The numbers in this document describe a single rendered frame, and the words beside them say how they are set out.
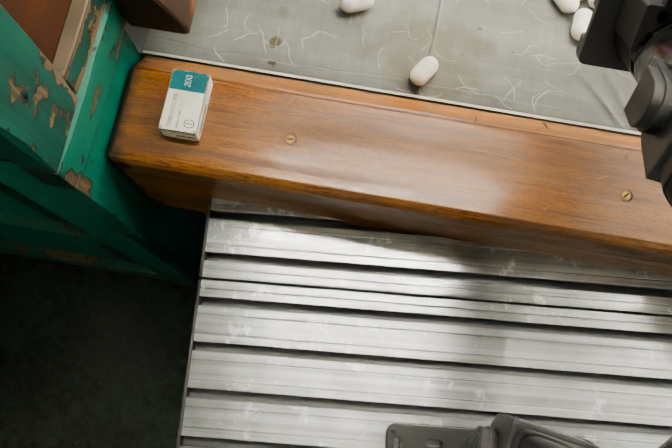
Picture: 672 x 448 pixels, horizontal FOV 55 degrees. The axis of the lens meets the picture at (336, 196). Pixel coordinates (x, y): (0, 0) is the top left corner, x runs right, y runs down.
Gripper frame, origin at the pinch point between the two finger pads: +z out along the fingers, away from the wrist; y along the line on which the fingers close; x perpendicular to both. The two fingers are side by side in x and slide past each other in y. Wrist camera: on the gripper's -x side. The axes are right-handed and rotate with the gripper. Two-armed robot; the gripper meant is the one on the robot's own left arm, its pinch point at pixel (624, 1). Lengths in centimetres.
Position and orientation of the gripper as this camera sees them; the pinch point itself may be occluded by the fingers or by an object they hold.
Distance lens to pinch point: 67.7
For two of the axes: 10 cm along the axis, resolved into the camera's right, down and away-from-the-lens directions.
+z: 1.1, -5.5, 8.2
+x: -1.3, 8.1, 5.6
